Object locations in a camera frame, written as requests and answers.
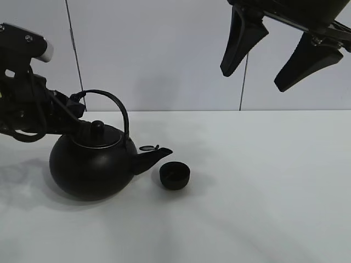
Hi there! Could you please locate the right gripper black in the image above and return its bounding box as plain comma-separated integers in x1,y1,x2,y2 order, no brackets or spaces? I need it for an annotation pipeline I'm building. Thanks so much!
220,1,350,92

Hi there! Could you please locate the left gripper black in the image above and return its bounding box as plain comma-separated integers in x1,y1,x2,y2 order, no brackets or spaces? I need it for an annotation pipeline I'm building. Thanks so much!
1,72,90,137

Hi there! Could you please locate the black round teapot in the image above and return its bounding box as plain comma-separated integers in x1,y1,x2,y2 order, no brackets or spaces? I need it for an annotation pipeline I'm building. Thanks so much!
49,89,173,201

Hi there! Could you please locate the small black teacup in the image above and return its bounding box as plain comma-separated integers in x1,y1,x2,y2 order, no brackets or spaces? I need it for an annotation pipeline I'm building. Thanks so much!
159,162,191,191

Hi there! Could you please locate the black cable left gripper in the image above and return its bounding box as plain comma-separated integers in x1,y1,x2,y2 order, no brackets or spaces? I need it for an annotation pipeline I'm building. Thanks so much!
0,68,55,143

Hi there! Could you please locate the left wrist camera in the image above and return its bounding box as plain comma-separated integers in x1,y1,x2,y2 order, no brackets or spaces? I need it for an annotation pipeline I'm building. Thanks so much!
1,22,54,78

